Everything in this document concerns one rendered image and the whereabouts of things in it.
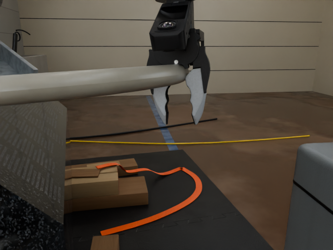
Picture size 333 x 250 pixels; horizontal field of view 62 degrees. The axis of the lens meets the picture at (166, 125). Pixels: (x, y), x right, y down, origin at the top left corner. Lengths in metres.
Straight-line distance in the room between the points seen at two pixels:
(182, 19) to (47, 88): 0.19
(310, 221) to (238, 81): 6.00
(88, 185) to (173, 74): 1.45
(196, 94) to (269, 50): 6.21
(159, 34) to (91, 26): 5.56
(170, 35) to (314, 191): 0.28
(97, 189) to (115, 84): 1.51
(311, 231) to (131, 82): 0.32
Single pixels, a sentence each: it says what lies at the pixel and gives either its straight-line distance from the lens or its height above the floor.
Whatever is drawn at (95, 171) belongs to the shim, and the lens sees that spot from 1.88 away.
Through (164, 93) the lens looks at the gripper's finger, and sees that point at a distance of 0.46.
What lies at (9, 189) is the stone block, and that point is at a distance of 0.71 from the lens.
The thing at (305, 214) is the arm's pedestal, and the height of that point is 0.76.
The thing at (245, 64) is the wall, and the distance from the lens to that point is 6.42.
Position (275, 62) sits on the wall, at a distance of 6.73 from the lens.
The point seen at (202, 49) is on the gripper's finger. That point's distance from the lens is 0.44.
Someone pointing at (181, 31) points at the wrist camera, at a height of 1.01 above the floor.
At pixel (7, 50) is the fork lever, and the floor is 0.98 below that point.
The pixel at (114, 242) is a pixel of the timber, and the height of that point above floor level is 0.13.
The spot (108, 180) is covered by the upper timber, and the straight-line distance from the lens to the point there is 1.78.
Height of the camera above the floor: 0.99
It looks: 16 degrees down
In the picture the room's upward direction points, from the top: straight up
